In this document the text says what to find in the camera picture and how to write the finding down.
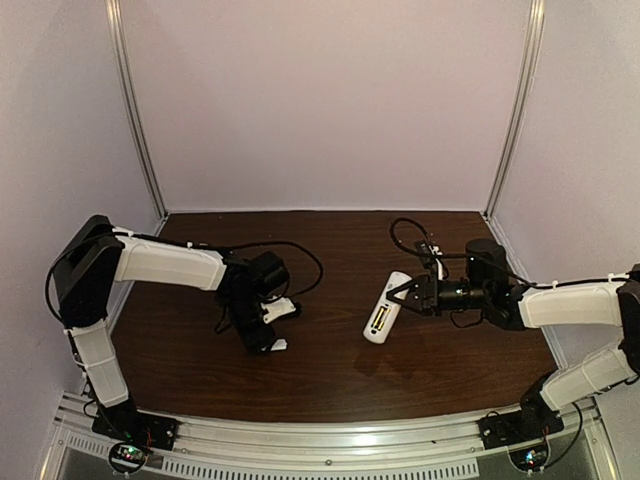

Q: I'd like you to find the gold AAA battery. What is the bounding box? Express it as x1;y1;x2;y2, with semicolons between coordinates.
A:
372;305;391;331
371;306;388;332

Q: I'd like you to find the white remote control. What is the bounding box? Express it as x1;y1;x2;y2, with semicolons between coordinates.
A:
363;271;411;345

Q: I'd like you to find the white battery cover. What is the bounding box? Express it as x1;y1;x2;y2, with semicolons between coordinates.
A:
270;338;288;352

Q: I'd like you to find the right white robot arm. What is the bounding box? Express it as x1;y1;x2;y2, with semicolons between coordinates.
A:
371;238;639;434

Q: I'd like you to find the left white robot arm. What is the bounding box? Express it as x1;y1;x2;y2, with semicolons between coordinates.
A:
45;215;299;436

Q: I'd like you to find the right circuit board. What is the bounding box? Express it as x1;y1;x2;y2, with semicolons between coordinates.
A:
508;440;550;474

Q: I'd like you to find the circuit board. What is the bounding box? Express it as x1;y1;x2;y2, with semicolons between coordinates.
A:
508;440;550;474
107;442;149;474

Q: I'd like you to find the left circuit board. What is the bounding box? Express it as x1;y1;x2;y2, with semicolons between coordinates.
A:
107;442;149;474

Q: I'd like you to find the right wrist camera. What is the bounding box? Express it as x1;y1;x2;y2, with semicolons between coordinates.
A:
414;240;448;280

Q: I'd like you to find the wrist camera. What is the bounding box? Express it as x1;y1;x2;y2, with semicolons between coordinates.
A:
414;240;448;280
260;297;301;324

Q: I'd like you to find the right black cable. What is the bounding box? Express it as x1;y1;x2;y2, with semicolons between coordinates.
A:
390;217;631;290

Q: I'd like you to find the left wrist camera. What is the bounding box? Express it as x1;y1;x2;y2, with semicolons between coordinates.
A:
260;297;301;324

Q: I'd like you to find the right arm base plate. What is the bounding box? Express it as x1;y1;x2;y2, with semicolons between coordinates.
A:
477;409;564;450

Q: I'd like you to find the front aluminium rail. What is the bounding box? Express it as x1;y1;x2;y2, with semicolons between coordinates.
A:
47;392;609;479

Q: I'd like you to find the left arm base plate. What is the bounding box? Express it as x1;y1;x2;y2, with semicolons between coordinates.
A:
92;409;179;451

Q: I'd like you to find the right aluminium frame post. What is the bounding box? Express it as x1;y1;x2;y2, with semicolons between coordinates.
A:
484;0;546;220

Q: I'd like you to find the aluminium frame post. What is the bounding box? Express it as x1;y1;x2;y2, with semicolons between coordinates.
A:
484;0;546;220
105;0;169;219

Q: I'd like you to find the left aluminium frame post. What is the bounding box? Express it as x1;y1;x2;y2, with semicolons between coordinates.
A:
105;0;169;219

